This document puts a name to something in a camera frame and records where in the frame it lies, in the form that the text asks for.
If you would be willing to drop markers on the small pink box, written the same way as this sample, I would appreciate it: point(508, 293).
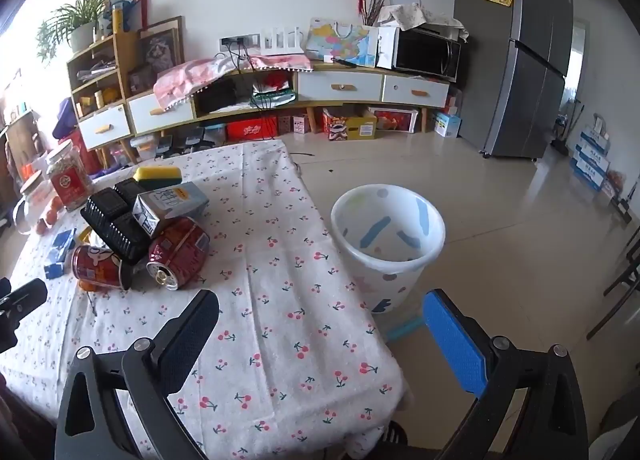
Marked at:
point(284, 123)
point(299, 124)

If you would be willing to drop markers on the potted green plant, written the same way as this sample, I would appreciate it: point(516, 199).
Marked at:
point(80, 19)

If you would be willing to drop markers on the white spotted trash bin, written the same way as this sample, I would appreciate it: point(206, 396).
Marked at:
point(387, 265)

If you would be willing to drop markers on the map print bag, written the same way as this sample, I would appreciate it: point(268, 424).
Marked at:
point(345, 42)

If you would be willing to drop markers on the cherry print tablecloth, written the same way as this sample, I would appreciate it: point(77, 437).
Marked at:
point(280, 300)

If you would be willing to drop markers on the grey refrigerator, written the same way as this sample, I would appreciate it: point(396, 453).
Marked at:
point(520, 49)

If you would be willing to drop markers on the wall power strip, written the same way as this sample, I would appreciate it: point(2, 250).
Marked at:
point(240, 41)

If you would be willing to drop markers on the glass jar red label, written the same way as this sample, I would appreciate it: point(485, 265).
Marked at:
point(69, 174)

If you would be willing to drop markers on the stack of blue white cartons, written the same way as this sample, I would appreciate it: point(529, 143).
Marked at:
point(592, 154)

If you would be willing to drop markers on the purple bag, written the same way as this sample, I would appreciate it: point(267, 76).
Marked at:
point(65, 118)

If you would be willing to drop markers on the wooden media cabinet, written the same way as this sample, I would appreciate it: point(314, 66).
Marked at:
point(320, 102)

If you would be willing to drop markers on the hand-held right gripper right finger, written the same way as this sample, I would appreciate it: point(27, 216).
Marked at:
point(452, 345)

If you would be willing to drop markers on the red cartoon drink can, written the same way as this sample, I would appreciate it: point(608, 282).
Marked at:
point(97, 267)

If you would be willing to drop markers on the clear plastic storage box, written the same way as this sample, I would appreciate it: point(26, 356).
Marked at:
point(144, 147)

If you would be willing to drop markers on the dried twigs bundle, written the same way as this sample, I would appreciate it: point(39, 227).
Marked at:
point(376, 7)

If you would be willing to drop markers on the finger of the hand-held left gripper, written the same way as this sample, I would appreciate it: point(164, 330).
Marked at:
point(4, 287)
point(27, 295)

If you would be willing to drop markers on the broom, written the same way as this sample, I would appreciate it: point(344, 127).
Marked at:
point(570, 127)

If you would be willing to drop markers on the white box red picture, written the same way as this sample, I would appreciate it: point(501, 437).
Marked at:
point(395, 119)

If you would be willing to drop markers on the small white blue box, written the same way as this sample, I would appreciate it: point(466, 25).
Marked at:
point(446, 124)

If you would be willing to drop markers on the black microwave oven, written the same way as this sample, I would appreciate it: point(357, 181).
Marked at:
point(425, 55)

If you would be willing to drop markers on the yellow green sponge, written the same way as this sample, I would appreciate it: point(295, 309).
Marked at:
point(157, 174)

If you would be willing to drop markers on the large black plastic tray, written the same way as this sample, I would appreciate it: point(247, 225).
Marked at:
point(115, 230)

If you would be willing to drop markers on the white slatted rack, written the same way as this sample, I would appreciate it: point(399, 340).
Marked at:
point(280, 42)

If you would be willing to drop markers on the yellow cardboard box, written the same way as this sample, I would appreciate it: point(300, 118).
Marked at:
point(350, 125)

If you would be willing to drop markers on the blue snack packet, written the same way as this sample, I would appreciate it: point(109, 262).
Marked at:
point(60, 252)

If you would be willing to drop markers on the dark patterned box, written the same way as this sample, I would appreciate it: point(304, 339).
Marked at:
point(141, 78)

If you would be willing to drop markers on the glass jar wooden lid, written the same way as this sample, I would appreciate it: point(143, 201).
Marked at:
point(31, 197)

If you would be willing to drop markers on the red bag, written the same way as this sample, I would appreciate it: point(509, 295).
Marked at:
point(85, 152)

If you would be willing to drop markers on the yellow bottle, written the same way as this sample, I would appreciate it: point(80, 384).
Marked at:
point(118, 20)

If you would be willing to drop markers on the patterned cloth cover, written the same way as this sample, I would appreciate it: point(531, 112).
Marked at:
point(425, 15)

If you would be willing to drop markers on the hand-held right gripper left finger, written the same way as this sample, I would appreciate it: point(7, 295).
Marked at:
point(187, 340)

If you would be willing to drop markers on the dark chair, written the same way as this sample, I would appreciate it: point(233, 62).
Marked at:
point(620, 280)

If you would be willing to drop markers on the person's left forearm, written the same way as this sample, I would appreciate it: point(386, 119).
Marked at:
point(10, 420)

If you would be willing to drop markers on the small black plastic tray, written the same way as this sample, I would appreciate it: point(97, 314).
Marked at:
point(131, 191)

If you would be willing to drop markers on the grey milk carton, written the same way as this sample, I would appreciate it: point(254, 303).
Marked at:
point(167, 207)

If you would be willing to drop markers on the white paper bag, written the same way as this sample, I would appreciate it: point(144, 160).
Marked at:
point(385, 48)

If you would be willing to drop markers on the pink cloth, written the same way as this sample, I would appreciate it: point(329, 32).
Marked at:
point(220, 72)

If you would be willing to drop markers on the framed picture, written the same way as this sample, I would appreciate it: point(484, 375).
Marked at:
point(160, 47)

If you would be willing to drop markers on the red gift box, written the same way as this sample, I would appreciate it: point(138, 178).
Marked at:
point(249, 129)

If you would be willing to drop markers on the green red folded items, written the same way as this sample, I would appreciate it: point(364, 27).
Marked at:
point(270, 88)

